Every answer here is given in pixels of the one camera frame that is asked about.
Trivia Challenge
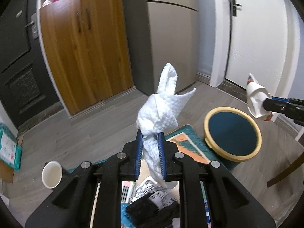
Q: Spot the beige refrigerator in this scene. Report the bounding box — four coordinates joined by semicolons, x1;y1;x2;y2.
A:
123;0;200;95

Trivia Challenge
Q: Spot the black entrance door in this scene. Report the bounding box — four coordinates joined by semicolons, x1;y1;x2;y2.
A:
1;0;59;127

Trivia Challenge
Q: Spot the black paper cup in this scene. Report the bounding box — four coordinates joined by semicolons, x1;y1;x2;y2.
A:
41;161;69;189

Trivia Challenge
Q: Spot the green tissue package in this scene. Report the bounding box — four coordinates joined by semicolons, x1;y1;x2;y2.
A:
0;123;22;170

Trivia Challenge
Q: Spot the teal yellow-rimmed trash bin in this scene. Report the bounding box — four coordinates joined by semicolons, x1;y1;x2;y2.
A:
203;107;262;163

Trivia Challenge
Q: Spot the white room door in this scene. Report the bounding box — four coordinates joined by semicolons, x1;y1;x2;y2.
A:
226;0;300;97

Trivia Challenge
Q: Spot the silver foil wrapper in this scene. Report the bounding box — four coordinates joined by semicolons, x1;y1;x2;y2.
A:
129;176;166;204

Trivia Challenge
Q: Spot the white tissue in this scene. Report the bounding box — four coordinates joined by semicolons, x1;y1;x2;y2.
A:
136;63;196;189

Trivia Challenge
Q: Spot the wooden two-door cabinet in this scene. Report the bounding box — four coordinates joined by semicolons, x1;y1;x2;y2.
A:
40;0;133;115

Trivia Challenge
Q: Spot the black plastic bag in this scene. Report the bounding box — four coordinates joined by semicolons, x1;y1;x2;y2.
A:
126;191;180;227

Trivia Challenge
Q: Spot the wooden chair leg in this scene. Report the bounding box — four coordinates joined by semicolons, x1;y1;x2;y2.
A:
266;153;304;187

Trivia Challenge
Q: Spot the teal orange patterned rug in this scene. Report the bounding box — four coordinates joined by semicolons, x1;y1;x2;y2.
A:
66;123;236;228

